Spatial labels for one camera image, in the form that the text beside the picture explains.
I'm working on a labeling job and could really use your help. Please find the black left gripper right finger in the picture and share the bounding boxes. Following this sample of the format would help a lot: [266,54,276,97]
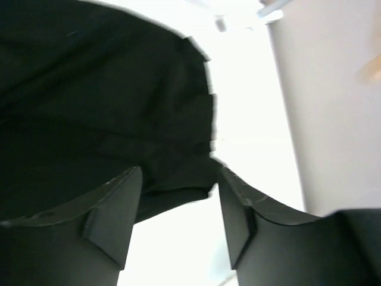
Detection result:
[218,167,380,285]

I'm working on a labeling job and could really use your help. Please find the black trousers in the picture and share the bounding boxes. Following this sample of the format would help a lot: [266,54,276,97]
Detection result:
[1,1,220,221]

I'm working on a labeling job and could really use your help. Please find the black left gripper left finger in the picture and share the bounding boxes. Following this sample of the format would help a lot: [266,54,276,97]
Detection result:
[1,167,142,286]

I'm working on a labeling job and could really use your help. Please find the white right rack stand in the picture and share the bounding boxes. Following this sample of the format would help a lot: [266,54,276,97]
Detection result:
[214,0,295,32]

